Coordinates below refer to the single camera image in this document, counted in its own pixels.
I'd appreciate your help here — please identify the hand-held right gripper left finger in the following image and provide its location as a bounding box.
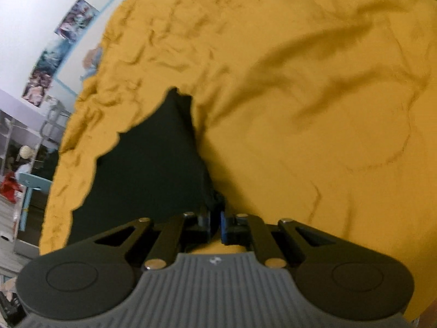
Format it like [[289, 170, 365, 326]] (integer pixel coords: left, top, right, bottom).
[[68, 212, 211, 271]]

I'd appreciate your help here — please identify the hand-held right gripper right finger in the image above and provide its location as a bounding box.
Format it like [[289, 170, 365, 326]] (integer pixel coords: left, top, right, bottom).
[[220, 211, 359, 269]]

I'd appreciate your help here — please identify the white and blue headboard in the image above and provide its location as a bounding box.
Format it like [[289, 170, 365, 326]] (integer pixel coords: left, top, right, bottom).
[[55, 0, 178, 100]]

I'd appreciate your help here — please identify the pink and white wall poster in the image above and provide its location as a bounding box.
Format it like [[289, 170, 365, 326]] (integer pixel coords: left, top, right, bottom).
[[22, 71, 54, 107]]

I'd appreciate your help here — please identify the grey metal rack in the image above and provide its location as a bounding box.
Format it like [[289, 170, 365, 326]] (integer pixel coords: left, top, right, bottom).
[[39, 98, 71, 145]]

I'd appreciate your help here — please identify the light blue chair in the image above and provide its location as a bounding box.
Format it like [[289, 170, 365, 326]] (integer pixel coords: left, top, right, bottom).
[[16, 172, 52, 244]]

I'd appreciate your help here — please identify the black sweater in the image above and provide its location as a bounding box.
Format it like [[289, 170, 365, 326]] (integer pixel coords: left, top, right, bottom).
[[63, 87, 228, 247]]

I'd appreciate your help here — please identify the blue pillow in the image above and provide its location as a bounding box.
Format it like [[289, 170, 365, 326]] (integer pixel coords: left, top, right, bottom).
[[81, 45, 104, 83]]

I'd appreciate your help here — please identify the pale purple wall poster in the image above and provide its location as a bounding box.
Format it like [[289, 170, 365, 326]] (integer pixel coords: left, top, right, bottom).
[[55, 0, 100, 42]]

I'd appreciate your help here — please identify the yellow blanket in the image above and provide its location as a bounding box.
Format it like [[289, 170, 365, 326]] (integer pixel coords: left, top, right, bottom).
[[39, 0, 437, 320]]

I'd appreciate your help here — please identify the red bag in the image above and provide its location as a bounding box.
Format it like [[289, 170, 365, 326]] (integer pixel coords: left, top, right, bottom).
[[0, 172, 22, 203]]

